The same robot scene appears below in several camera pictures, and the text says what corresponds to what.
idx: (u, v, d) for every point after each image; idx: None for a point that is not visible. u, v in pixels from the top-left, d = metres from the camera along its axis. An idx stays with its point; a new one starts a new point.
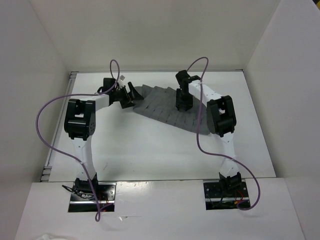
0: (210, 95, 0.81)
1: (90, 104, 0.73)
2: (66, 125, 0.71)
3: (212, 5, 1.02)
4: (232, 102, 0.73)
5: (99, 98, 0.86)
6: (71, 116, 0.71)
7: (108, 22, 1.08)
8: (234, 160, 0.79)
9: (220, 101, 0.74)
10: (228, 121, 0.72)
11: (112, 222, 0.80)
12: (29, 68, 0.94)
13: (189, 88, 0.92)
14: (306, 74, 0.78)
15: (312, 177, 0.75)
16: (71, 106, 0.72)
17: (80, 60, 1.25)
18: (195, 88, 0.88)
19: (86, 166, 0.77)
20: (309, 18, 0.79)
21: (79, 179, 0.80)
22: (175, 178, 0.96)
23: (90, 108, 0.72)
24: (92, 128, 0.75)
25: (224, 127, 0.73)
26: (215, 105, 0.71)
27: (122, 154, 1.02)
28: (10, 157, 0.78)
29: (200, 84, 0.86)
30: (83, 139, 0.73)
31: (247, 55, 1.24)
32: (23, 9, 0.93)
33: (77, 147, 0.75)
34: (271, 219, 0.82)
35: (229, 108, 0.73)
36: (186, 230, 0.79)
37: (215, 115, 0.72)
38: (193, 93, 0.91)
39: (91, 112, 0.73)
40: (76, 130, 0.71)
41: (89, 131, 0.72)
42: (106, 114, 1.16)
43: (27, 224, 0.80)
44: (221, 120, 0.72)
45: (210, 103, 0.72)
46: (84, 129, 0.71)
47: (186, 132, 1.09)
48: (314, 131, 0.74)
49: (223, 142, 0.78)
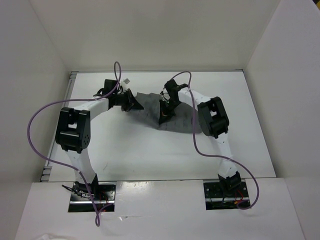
0: (200, 98, 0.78)
1: (83, 114, 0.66)
2: (58, 137, 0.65)
3: (212, 5, 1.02)
4: (222, 103, 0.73)
5: (95, 106, 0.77)
6: (64, 128, 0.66)
7: (107, 22, 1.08)
8: (231, 159, 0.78)
9: (210, 103, 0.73)
10: (221, 122, 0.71)
11: (113, 223, 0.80)
12: (29, 68, 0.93)
13: (179, 96, 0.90)
14: (306, 75, 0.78)
15: (311, 177, 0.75)
16: (63, 116, 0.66)
17: (80, 61, 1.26)
18: (185, 94, 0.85)
19: (83, 173, 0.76)
20: (308, 18, 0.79)
21: (79, 182, 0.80)
22: (176, 178, 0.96)
23: (83, 119, 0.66)
24: (86, 140, 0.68)
25: (218, 129, 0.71)
26: (205, 108, 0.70)
27: (122, 154, 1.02)
28: (10, 157, 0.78)
29: (188, 90, 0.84)
30: (77, 151, 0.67)
31: (247, 55, 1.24)
32: (22, 9, 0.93)
33: (73, 159, 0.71)
34: (271, 218, 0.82)
35: (220, 108, 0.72)
36: (186, 230, 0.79)
37: (207, 118, 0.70)
38: (184, 100, 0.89)
39: (84, 123, 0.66)
40: (68, 143, 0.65)
41: (82, 144, 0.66)
42: (92, 123, 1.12)
43: (27, 224, 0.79)
44: (214, 121, 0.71)
45: (200, 106, 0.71)
46: (76, 141, 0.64)
47: (178, 134, 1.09)
48: (314, 131, 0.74)
49: (218, 142, 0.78)
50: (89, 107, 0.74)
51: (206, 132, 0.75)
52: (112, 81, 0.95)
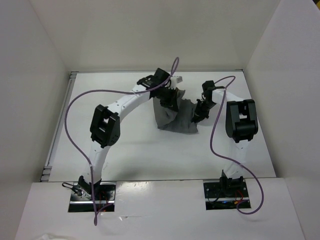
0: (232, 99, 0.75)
1: (112, 120, 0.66)
2: (92, 128, 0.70)
3: (212, 5, 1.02)
4: (254, 107, 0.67)
5: (129, 105, 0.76)
6: (97, 123, 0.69)
7: (107, 22, 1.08)
8: (241, 166, 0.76)
9: (242, 104, 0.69)
10: (249, 127, 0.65)
11: (113, 222, 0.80)
12: (29, 68, 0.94)
13: (213, 95, 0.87)
14: (307, 75, 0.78)
15: (311, 177, 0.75)
16: (97, 113, 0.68)
17: (80, 61, 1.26)
18: (218, 94, 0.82)
19: (94, 169, 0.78)
20: (308, 18, 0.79)
21: (83, 178, 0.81)
22: (176, 178, 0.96)
23: (111, 123, 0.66)
24: (113, 139, 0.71)
25: (243, 133, 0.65)
26: (235, 106, 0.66)
27: (123, 155, 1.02)
28: (10, 157, 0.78)
29: (223, 90, 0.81)
30: (101, 146, 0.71)
31: (247, 54, 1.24)
32: (22, 9, 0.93)
33: (94, 150, 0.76)
34: (271, 218, 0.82)
35: (251, 112, 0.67)
36: (185, 230, 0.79)
37: (234, 118, 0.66)
38: (216, 100, 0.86)
39: (113, 126, 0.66)
40: (98, 135, 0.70)
41: (108, 141, 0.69)
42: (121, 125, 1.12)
43: (27, 224, 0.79)
44: (241, 124, 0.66)
45: (230, 103, 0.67)
46: (103, 138, 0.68)
47: (176, 134, 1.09)
48: (314, 131, 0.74)
49: (236, 147, 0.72)
50: (123, 107, 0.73)
51: (229, 134, 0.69)
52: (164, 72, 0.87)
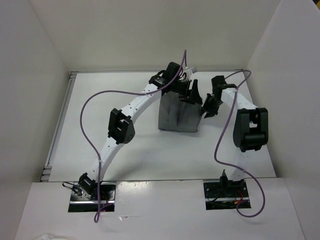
0: (243, 104, 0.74)
1: (126, 123, 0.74)
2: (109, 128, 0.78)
3: (212, 5, 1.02)
4: (266, 117, 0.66)
5: (141, 106, 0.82)
6: (113, 124, 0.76)
7: (107, 22, 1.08)
8: (244, 171, 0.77)
9: (254, 113, 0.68)
10: (258, 137, 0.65)
11: (113, 222, 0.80)
12: (29, 68, 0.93)
13: (222, 96, 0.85)
14: (306, 74, 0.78)
15: (311, 176, 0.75)
16: (112, 117, 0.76)
17: (80, 61, 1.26)
18: (228, 95, 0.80)
19: (102, 167, 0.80)
20: (308, 18, 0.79)
21: (86, 175, 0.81)
22: (175, 178, 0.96)
23: (126, 125, 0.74)
24: (129, 138, 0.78)
25: (251, 143, 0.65)
26: (246, 115, 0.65)
27: (123, 155, 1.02)
28: (10, 157, 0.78)
29: (234, 92, 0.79)
30: (116, 142, 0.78)
31: (248, 55, 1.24)
32: (22, 10, 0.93)
33: (107, 147, 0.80)
34: (271, 218, 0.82)
35: (263, 122, 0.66)
36: (185, 230, 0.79)
37: (244, 128, 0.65)
38: (225, 100, 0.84)
39: (127, 128, 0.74)
40: (115, 134, 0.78)
41: (124, 140, 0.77)
42: None
43: (27, 224, 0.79)
44: (250, 134, 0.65)
45: (242, 112, 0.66)
46: (119, 137, 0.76)
47: (177, 134, 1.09)
48: (314, 131, 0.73)
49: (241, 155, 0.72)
50: (136, 109, 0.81)
51: (237, 143, 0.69)
52: (175, 65, 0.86)
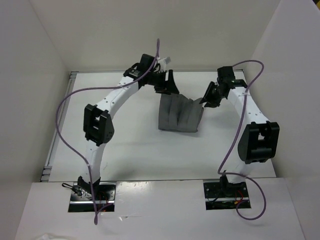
0: (253, 114, 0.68)
1: (104, 118, 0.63)
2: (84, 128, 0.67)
3: (212, 5, 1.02)
4: (277, 133, 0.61)
5: (119, 99, 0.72)
6: (88, 123, 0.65)
7: (107, 22, 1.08)
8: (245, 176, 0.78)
9: (263, 126, 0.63)
10: (264, 152, 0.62)
11: (113, 222, 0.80)
12: (29, 68, 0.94)
13: (230, 95, 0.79)
14: (306, 74, 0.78)
15: (311, 176, 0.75)
16: (86, 115, 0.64)
17: (80, 61, 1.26)
18: (237, 97, 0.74)
19: (91, 169, 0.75)
20: (308, 18, 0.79)
21: (82, 178, 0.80)
22: (175, 178, 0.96)
23: (104, 121, 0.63)
24: (108, 136, 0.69)
25: (256, 157, 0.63)
26: (255, 131, 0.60)
27: (124, 155, 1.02)
28: (10, 157, 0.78)
29: (243, 95, 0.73)
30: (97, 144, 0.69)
31: (248, 54, 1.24)
32: (22, 9, 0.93)
33: (89, 150, 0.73)
34: (271, 218, 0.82)
35: (272, 137, 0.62)
36: (185, 230, 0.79)
37: (251, 143, 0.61)
38: (232, 100, 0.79)
39: (105, 125, 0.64)
40: (92, 134, 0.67)
41: (104, 139, 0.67)
42: (128, 127, 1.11)
43: (27, 224, 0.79)
44: (256, 148, 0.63)
45: (251, 127, 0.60)
46: (98, 136, 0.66)
47: (177, 134, 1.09)
48: (314, 130, 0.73)
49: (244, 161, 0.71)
50: (113, 103, 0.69)
51: (241, 154, 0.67)
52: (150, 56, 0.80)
